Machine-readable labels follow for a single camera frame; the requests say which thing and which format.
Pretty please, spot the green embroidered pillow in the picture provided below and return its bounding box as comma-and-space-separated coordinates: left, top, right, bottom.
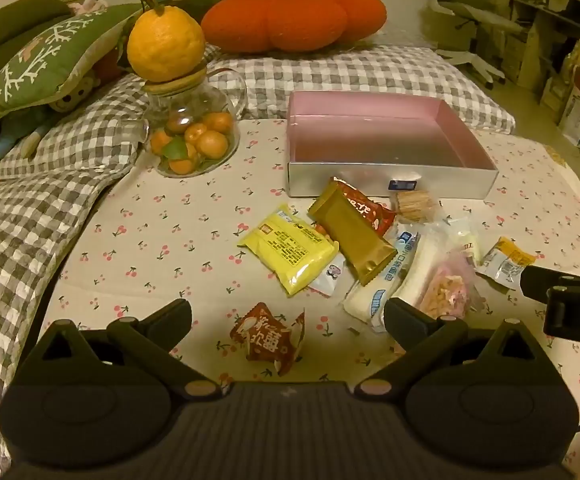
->
0, 4, 143, 144

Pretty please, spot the red snack packet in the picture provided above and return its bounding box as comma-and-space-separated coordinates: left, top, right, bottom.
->
332, 176, 397, 237

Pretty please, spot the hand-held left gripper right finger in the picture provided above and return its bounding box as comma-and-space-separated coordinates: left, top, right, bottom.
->
359, 298, 554, 397

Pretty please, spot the pink cardboard box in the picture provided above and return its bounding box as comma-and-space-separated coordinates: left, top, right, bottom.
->
286, 91, 499, 202

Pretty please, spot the white stick clear packet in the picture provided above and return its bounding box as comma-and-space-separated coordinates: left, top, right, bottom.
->
440, 215, 485, 267

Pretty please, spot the white office chair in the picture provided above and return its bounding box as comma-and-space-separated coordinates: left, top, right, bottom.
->
427, 0, 525, 91

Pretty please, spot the grey checkered blanket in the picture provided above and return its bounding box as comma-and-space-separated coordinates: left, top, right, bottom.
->
0, 42, 516, 466

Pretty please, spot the small white packet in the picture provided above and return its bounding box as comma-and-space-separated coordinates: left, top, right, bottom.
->
310, 255, 347, 296

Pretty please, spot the pile of small oranges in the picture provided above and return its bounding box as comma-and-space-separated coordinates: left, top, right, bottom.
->
150, 112, 235, 176

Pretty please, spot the long white bread packet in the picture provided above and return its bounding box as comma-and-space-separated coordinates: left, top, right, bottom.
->
342, 232, 438, 333

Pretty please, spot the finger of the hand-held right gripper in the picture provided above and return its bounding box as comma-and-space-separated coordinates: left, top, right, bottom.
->
518, 264, 580, 306

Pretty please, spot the cluttered desk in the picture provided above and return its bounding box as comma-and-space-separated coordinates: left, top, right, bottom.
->
490, 0, 580, 111

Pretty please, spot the glass jar with cork lid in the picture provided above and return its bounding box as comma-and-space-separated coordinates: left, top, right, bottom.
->
142, 66, 249, 178

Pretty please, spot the brown plush monkey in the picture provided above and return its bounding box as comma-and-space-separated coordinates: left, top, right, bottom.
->
47, 67, 103, 114

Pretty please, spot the red white candy packet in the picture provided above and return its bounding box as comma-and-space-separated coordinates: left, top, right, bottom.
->
229, 302, 307, 377

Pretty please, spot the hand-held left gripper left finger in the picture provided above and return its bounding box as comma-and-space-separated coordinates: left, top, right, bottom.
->
35, 298, 225, 402

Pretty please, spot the small yellow blue packet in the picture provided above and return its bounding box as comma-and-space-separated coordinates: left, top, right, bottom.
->
474, 237, 537, 288

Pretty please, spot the blue plush toy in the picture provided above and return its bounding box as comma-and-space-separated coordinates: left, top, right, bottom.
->
0, 109, 57, 161

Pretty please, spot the beige pastry clear packet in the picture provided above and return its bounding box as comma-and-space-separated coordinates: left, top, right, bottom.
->
395, 190, 440, 224

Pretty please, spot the dark green sofa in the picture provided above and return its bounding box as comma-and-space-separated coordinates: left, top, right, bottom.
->
0, 0, 73, 63

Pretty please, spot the orange pumpkin cushion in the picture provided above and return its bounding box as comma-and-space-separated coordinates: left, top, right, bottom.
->
201, 0, 387, 54

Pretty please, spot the large orange fruit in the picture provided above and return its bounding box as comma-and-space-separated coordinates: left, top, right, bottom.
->
126, 0, 207, 83

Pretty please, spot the pink snack clear packet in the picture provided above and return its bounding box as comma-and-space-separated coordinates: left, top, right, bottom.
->
419, 254, 476, 322

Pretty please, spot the yellow snack packet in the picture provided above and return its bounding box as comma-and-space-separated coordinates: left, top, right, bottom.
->
237, 204, 341, 297

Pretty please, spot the pink plush toy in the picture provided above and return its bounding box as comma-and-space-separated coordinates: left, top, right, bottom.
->
67, 0, 109, 16

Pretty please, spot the gold snack packet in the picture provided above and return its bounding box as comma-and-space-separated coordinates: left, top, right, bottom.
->
308, 180, 399, 286

